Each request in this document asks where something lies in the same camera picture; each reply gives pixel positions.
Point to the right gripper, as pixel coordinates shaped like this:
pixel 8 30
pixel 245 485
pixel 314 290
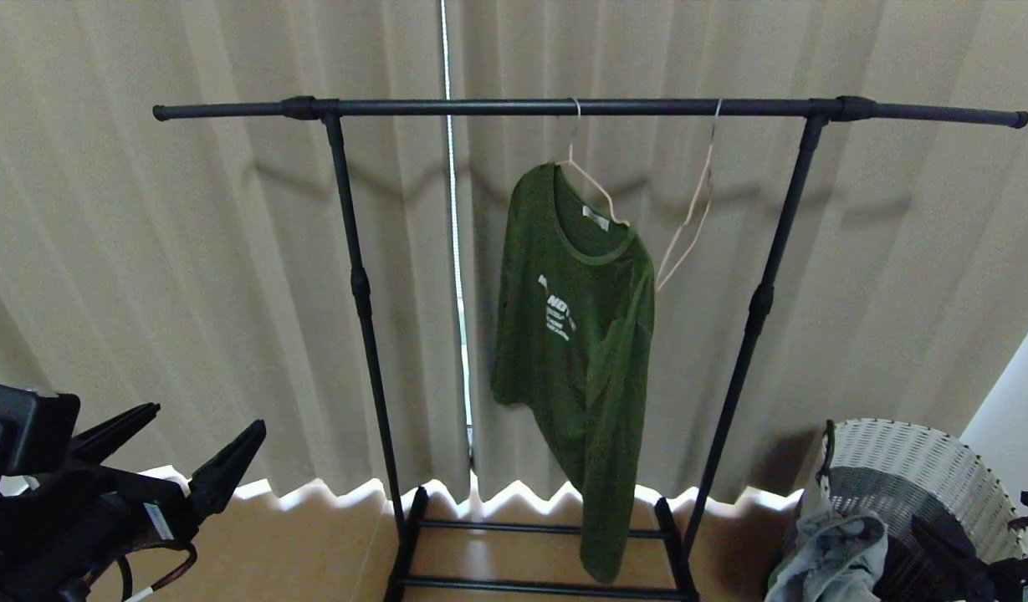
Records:
pixel 1020 581

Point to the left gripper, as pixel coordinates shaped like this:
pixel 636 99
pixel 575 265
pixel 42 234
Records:
pixel 62 535

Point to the pale grey garment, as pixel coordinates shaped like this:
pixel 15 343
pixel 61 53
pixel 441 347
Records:
pixel 831 560

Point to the green printed shirt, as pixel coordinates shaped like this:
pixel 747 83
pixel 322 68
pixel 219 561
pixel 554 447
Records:
pixel 580 376

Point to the pink clothes hanger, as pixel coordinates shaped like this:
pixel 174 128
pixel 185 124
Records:
pixel 699 201
pixel 593 184

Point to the white laundry basket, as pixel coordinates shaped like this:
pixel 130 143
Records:
pixel 915 460

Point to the black clothes rack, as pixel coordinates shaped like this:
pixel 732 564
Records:
pixel 480 107

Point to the beige curtain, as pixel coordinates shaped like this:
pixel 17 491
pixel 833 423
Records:
pixel 187 251

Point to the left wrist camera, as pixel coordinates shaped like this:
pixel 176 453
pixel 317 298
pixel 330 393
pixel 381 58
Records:
pixel 20 426

